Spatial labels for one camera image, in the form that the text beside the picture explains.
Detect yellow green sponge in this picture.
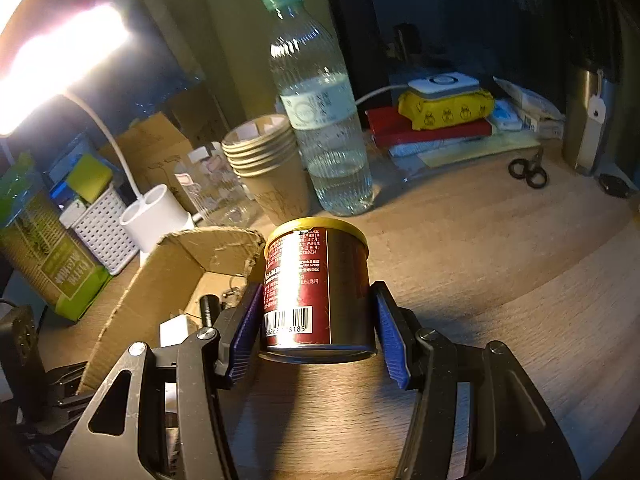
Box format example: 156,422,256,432
67,154,115,201

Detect white charger plug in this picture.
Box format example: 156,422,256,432
160,315,201,348

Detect white packet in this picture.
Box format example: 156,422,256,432
59,199,93,230

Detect green paper cup package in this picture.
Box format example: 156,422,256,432
0,155,113,322

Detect white desk lamp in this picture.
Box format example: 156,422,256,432
0,2,196,256

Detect brown lamp carton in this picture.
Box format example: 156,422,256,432
100,112,191,201

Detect red book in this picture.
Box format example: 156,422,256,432
366,107,493,148

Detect white plastic basket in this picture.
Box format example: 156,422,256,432
70,187,141,276

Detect white charging cable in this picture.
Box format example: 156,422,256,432
354,84,411,108

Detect yellow wipes pack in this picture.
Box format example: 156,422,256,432
397,87,496,131

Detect stack of brown paper cups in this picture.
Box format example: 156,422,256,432
221,114,312,225

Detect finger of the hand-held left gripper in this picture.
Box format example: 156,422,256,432
46,360,98,410

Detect black scissors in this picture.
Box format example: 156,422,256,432
507,149,551,190

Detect blue white tissue pack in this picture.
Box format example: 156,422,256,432
487,99,536,133

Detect cardboard box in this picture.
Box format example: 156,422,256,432
75,226,267,396

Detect yellow curtain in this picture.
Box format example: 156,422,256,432
120,0,351,126

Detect red metal can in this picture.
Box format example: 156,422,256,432
259,216,378,363

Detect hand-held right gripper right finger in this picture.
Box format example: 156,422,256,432
369,280,581,480

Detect steel tumbler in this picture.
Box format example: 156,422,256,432
561,57,618,176

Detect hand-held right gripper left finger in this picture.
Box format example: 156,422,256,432
52,282,265,480

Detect white paper packets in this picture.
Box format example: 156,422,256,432
492,76,568,138

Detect white wireless charger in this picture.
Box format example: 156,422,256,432
406,72,480,101

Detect black car key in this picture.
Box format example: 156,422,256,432
597,172,631,200

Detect dark glass door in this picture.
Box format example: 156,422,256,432
320,0,576,86

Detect clear plastic water bottle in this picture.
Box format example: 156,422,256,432
261,0,376,217

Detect black flashlight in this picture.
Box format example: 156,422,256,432
199,295,223,331

